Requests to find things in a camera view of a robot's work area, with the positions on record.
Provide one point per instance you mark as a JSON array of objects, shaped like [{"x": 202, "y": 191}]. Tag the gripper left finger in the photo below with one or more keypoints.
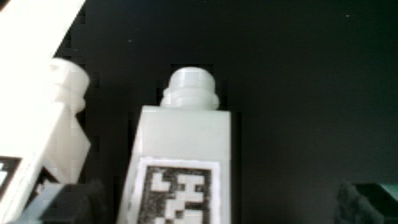
[{"x": 67, "y": 204}]

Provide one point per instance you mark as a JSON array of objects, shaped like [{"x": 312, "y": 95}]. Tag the white leg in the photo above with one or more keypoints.
[
  {"x": 42, "y": 86},
  {"x": 177, "y": 179}
]

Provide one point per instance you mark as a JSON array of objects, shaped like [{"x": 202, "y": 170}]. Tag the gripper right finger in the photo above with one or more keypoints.
[{"x": 366, "y": 203}]

